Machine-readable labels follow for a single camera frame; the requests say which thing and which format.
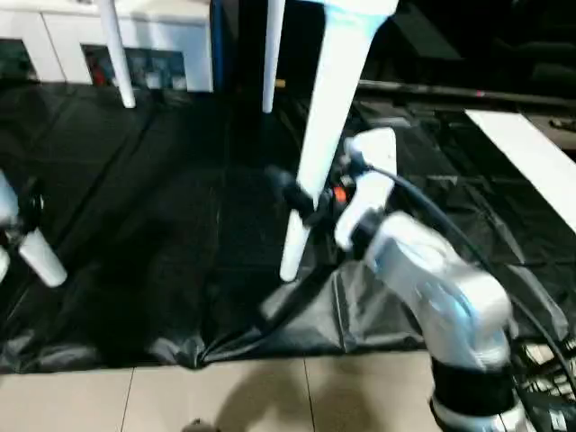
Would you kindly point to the black plastic mat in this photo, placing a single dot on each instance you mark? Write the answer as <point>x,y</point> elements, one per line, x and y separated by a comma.
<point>157,225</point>

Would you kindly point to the red carton behind glass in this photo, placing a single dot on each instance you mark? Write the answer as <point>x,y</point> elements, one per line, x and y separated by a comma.
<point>96,67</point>

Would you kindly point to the white flat board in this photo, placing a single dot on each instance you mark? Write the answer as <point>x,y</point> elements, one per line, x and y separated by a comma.
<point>531,153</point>

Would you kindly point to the white glass-door cabinet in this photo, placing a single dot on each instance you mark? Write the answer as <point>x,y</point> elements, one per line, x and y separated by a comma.
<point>171,31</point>

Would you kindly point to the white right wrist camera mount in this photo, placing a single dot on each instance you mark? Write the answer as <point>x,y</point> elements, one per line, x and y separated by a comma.
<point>373,189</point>

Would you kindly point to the blue vertical post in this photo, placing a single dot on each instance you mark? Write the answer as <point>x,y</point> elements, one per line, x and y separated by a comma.
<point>218,45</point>

